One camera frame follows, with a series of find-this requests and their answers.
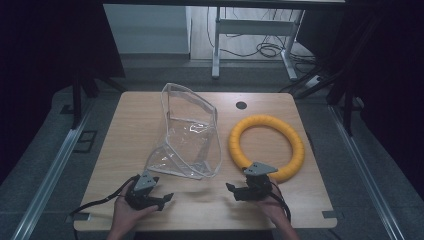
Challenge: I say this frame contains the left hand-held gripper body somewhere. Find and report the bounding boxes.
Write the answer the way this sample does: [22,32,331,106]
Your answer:
[124,169,160,211]

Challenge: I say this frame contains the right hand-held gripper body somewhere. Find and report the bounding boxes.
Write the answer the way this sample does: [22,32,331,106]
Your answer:
[238,161,280,202]

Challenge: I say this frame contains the yellow foam ring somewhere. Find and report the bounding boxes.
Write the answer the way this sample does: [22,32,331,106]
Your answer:
[228,114,306,184]

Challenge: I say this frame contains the clear plastic bag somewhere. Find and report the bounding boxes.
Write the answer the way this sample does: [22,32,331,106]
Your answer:
[145,82,223,181]

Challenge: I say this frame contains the person's right hand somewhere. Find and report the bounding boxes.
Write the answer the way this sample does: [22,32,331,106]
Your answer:
[255,179,292,229]

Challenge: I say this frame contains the person's left hand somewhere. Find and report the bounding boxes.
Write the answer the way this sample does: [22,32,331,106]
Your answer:
[112,193,160,235]

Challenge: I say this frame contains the black metal stand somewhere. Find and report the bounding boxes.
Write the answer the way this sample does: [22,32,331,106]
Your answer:
[279,13,384,137]
[59,65,128,130]

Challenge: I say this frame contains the white power strip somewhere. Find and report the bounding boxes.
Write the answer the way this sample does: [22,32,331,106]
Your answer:
[304,74,325,89]

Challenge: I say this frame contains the dark curtain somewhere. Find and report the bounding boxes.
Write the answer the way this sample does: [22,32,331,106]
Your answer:
[0,0,127,186]
[345,0,424,201]

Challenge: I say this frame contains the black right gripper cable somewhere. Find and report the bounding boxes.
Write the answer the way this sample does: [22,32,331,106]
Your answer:
[269,181,292,224]

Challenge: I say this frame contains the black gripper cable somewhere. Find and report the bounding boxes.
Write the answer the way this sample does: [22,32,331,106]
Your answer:
[69,174,140,218]
[269,181,292,224]

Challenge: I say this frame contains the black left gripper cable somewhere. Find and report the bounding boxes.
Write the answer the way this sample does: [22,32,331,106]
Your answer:
[69,174,140,218]

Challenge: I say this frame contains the grey table bracket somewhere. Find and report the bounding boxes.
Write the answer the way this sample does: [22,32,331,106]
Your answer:
[64,212,92,224]

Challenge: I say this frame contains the black floor socket frame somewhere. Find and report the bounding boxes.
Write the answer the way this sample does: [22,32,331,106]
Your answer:
[72,129,99,155]

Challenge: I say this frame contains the aluminium floor rail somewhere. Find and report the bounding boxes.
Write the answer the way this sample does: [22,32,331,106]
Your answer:
[327,104,407,240]
[10,99,98,240]

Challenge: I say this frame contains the black floor cables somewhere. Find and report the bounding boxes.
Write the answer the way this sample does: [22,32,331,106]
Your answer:
[206,6,318,68]

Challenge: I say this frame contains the white metal desk frame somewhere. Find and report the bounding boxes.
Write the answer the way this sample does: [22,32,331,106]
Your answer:
[211,6,306,82]

